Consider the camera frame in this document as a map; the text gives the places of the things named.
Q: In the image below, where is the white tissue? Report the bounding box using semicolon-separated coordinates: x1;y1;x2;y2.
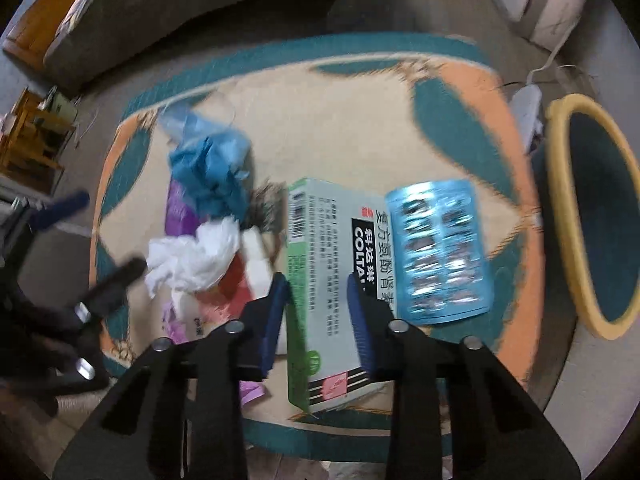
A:
145;216;241;300

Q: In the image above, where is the light blue printed quilt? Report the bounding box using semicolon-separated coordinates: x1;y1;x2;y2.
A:
57;0;126;45

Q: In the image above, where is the yellow rimmed teal trash bin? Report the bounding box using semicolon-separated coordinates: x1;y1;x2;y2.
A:
545;94;640;341

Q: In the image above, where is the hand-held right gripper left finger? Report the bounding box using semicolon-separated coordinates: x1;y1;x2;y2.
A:
52;272;293;480

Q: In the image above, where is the white air purifier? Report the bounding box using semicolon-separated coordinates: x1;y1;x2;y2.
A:
487;0;593;53

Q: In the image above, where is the red white packet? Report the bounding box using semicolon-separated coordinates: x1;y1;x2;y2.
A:
192;225;281;323

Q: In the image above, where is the wooden bed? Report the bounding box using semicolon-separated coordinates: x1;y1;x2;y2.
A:
2;0;351;93

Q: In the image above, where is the blue face mask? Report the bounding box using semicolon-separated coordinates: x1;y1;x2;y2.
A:
160;107;253;221

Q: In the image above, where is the white power strip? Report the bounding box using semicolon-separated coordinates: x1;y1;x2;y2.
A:
510;85;545;137

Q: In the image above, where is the green white medicine box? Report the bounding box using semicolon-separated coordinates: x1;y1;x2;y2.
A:
286;177;401;413

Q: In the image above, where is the teal orange printed cushion mat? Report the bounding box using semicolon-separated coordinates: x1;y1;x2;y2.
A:
89;34;546;463

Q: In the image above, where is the dark wrapper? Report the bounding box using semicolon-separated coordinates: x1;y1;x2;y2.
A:
247;185;289;232

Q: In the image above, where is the wooden side table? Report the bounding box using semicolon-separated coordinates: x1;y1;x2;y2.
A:
0;87;76;196

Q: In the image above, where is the white purifier power cable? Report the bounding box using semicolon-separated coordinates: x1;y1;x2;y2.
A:
525;35;571;88

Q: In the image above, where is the blue blister pack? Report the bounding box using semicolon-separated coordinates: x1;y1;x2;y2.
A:
385;178;493;328

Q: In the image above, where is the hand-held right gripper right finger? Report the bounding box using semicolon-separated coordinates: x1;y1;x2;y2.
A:
346;275;583;480

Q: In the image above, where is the purple packet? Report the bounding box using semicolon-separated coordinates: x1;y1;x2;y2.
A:
160;180;266;406

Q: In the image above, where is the small white bucket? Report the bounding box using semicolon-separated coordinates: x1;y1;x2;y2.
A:
45;87;82;122

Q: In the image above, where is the grey bed blanket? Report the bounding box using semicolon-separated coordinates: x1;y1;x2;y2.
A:
42;0;351;93

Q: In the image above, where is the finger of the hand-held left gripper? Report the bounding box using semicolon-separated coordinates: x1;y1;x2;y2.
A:
30;190;92;232
74;257;149;323

